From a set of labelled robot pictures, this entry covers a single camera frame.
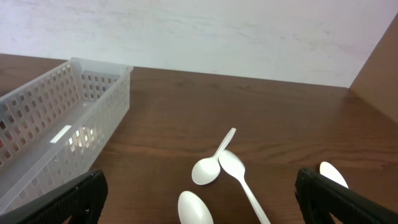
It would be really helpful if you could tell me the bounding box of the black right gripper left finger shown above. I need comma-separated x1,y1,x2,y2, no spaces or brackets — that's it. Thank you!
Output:
1,169,108,224

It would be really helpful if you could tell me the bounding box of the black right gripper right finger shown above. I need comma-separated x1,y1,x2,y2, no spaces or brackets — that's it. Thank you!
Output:
295,167,397,224

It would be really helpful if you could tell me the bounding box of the white plastic spoon long handle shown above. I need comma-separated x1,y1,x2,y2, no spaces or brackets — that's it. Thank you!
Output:
218,150,271,224

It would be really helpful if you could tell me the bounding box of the clear perforated plastic basket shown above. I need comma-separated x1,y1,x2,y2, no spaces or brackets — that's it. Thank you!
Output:
1,58,133,213

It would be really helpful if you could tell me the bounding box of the brown wooden side panel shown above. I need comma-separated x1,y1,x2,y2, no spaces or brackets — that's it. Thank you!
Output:
350,17,397,123

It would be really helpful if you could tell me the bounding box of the white wall board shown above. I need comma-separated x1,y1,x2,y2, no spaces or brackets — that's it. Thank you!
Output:
1,0,397,87

